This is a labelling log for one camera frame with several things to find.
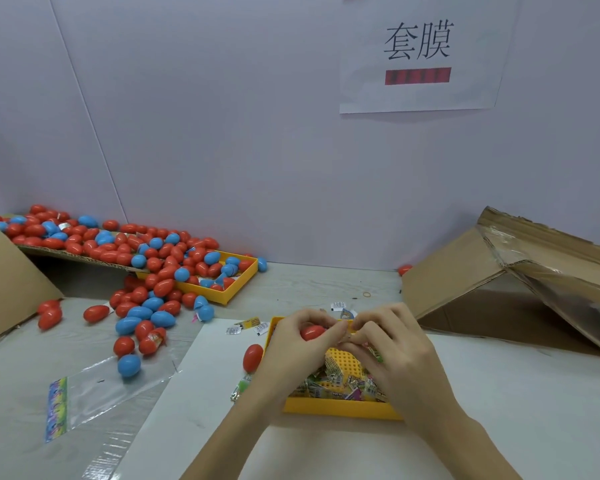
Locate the clear bag with coloured label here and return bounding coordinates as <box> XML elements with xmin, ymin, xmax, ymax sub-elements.
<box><xmin>44</xmin><ymin>349</ymin><xmax>173</xmax><ymax>444</ymax></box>

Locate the yellow plastic tray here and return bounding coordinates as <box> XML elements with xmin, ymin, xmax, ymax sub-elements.
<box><xmin>262</xmin><ymin>315</ymin><xmax>407</xmax><ymax>422</ymax></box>

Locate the yellow tray under eggs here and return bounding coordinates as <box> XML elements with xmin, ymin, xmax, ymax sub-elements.
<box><xmin>173</xmin><ymin>249</ymin><xmax>262</xmax><ymax>307</ymax></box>

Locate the brown cardboard sheet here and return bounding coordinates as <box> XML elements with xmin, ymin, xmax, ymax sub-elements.
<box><xmin>13</xmin><ymin>241</ymin><xmax>143</xmax><ymax>278</ymax></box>

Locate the torn flattened cardboard box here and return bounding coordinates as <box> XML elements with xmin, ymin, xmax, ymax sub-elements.
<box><xmin>399</xmin><ymin>205</ymin><xmax>600</xmax><ymax>362</ymax></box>

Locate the white paper sign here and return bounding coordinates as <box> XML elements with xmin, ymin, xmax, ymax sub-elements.
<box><xmin>339</xmin><ymin>0</ymin><xmax>522</xmax><ymax>117</ymax></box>

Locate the person's left hand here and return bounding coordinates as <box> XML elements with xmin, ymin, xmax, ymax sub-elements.
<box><xmin>246</xmin><ymin>307</ymin><xmax>353</xmax><ymax>414</ymax></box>

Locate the tall brown cardboard box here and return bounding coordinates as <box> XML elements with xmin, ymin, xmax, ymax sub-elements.
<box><xmin>0</xmin><ymin>209</ymin><xmax>67</xmax><ymax>349</ymax></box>

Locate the single red plastic egg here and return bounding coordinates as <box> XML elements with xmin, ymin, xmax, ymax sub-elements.
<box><xmin>300</xmin><ymin>323</ymin><xmax>329</xmax><ymax>343</ymax></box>

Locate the pile of plastic eggs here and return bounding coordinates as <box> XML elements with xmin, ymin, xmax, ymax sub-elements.
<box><xmin>0</xmin><ymin>203</ymin><xmax>270</xmax><ymax>382</ymax></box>

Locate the person's right hand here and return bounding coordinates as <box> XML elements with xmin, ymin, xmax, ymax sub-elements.
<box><xmin>341</xmin><ymin>301</ymin><xmax>454</xmax><ymax>443</ymax></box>

